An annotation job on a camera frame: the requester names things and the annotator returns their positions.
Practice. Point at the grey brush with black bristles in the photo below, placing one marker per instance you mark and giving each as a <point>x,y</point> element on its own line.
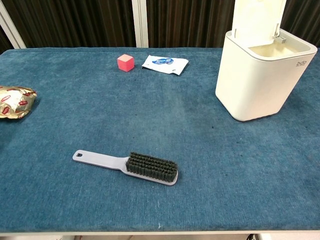
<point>150,166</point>

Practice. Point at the gold foil snack package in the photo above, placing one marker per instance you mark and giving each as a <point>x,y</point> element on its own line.
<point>15,102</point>

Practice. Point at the blue table cloth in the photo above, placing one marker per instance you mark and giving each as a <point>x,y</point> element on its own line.
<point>150,112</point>

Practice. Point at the white blue wet wipe packet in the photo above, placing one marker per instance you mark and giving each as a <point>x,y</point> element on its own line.
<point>165,63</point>

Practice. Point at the white square container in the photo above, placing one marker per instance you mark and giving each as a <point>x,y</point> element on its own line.
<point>255,82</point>

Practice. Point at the pink cube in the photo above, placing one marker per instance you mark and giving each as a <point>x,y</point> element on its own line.
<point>125,63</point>

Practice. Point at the black pleated curtain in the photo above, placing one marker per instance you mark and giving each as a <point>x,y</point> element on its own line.
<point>75,22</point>

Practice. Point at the white frame pole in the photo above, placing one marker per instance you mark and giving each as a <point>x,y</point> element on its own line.
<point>12,30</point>
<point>140,22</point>

